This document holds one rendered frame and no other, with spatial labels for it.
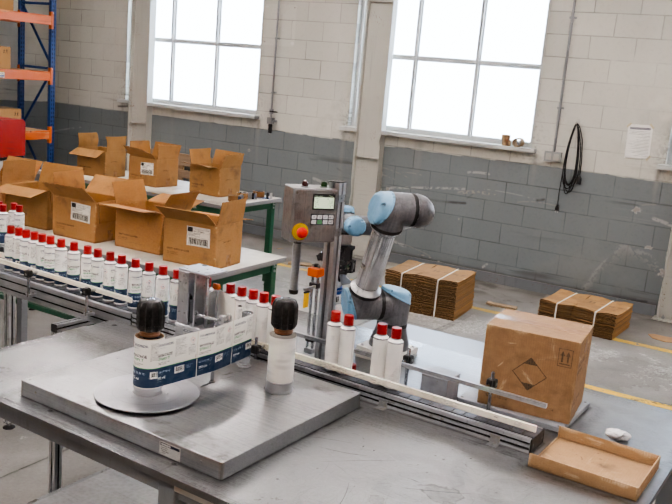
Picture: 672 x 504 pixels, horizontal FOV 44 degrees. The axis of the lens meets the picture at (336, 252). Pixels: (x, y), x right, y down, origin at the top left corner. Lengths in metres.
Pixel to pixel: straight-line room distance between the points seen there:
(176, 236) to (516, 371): 2.43
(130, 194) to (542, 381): 3.06
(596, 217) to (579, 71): 1.33
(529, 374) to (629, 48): 5.50
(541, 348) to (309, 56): 6.85
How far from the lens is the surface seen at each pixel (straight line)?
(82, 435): 2.47
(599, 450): 2.69
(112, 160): 7.89
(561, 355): 2.72
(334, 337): 2.82
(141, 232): 4.91
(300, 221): 2.87
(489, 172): 8.30
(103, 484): 3.52
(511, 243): 8.29
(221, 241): 4.56
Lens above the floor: 1.86
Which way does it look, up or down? 12 degrees down
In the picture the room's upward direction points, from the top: 5 degrees clockwise
